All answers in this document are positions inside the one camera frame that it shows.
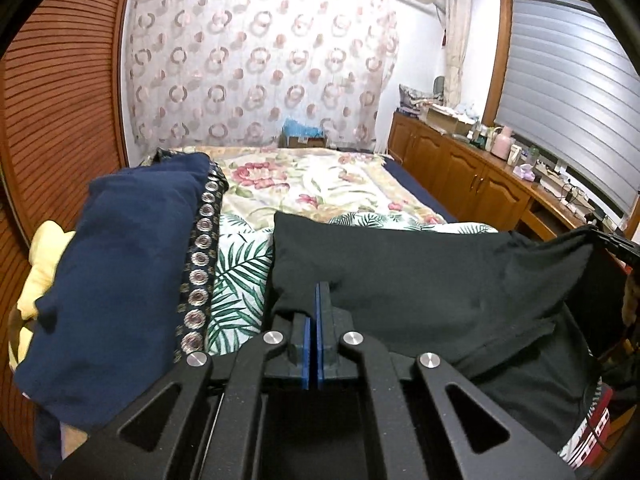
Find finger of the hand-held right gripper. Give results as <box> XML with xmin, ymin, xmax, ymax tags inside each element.
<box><xmin>592</xmin><ymin>227</ymin><xmax>640</xmax><ymax>267</ymax></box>

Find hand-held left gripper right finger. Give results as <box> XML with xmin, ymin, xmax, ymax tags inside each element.
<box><xmin>315</xmin><ymin>281</ymin><xmax>576</xmax><ymax>480</ymax></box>

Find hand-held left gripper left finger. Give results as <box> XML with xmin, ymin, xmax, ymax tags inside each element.
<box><xmin>52</xmin><ymin>311</ymin><xmax>312</xmax><ymax>480</ymax></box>

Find black t-shirt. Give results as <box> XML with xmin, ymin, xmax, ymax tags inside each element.
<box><xmin>265</xmin><ymin>210</ymin><xmax>631</xmax><ymax>453</ymax></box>

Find leaf-print bed sheet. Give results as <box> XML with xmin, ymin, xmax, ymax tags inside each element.
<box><xmin>205</xmin><ymin>210</ymin><xmax>498</xmax><ymax>356</ymax></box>

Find dark circle-patterned cloth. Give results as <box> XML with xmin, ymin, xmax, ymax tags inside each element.
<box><xmin>142</xmin><ymin>147</ymin><xmax>231</xmax><ymax>363</ymax></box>

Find pink jug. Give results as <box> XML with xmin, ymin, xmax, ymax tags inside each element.
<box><xmin>491</xmin><ymin>125</ymin><xmax>513</xmax><ymax>158</ymax></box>

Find floral blanket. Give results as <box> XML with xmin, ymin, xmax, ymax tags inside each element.
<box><xmin>165</xmin><ymin>145</ymin><xmax>448</xmax><ymax>233</ymax></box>

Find wooden cabinet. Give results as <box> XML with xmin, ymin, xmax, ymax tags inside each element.
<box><xmin>387</xmin><ymin>111</ymin><xmax>621</xmax><ymax>241</ymax></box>

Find red white printed cloth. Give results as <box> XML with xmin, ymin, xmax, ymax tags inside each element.
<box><xmin>560</xmin><ymin>385</ymin><xmax>612</xmax><ymax>467</ymax></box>

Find navy mattress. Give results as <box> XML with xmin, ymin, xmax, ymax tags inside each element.
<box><xmin>385</xmin><ymin>160</ymin><xmax>458</xmax><ymax>223</ymax></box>

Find navy blue cloth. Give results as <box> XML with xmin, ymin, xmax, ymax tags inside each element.
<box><xmin>15</xmin><ymin>152</ymin><xmax>213</xmax><ymax>471</ymax></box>

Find open cardboard box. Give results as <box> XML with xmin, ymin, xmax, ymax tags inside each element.
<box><xmin>425</xmin><ymin>105</ymin><xmax>476</xmax><ymax>136</ymax></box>

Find cardboard box with blue cloth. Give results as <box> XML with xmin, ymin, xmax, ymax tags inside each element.
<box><xmin>282</xmin><ymin>119</ymin><xmax>328</xmax><ymax>148</ymax></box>

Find floral fabric bag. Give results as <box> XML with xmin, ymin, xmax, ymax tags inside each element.
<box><xmin>398</xmin><ymin>83</ymin><xmax>443</xmax><ymax>113</ymax></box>

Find beige window curtain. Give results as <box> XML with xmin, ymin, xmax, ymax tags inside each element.
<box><xmin>445</xmin><ymin>0</ymin><xmax>473</xmax><ymax>111</ymax></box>

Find yellow cloth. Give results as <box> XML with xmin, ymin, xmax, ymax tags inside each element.
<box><xmin>7</xmin><ymin>220</ymin><xmax>76</xmax><ymax>366</ymax></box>

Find circle-patterned sheer curtain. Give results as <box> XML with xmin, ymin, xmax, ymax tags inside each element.
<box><xmin>125</xmin><ymin>0</ymin><xmax>401</xmax><ymax>153</ymax></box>

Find wooden louvred door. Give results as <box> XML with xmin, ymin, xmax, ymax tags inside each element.
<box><xmin>0</xmin><ymin>0</ymin><xmax>138</xmax><ymax>471</ymax></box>

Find wooden window frame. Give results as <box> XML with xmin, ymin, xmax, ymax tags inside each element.
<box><xmin>482</xmin><ymin>0</ymin><xmax>516</xmax><ymax>126</ymax></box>

